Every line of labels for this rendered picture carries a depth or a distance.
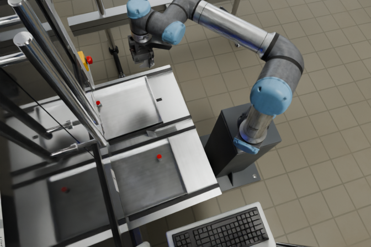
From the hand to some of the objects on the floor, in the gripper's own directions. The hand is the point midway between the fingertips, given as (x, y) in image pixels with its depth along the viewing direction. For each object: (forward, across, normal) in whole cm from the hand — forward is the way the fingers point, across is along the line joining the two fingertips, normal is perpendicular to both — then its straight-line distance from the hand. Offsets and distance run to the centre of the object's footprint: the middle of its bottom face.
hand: (150, 64), depth 115 cm
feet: (+110, -89, -13) cm, 142 cm away
